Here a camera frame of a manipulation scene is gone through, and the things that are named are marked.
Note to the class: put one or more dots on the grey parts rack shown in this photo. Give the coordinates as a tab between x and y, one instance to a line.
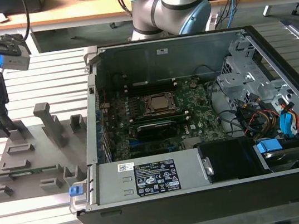
31	152

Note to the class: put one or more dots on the wooden desk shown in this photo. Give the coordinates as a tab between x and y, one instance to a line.
80	8

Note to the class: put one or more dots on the blue case latch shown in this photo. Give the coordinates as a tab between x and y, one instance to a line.
75	191

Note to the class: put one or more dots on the silver power supply with label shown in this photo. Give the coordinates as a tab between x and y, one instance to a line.
115	184

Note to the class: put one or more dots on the silver CPU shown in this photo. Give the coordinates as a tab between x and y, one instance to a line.
160	102

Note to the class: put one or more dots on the black graphics card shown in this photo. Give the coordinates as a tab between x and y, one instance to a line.
158	131

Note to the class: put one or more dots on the round coin battery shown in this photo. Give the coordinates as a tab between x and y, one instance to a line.
193	84

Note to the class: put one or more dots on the green motherboard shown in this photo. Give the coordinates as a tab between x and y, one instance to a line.
199	104

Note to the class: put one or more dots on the black and grey PC case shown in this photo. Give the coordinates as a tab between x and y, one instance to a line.
181	208

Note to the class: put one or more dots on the metal drive cage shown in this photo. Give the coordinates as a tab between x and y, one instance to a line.
234	79

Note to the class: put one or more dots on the black plastic shroud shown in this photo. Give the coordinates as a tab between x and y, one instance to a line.
229	159

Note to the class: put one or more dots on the hard disk in blue carrier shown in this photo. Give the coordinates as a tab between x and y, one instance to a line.
268	146

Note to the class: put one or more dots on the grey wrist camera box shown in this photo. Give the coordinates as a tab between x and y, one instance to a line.
15	61

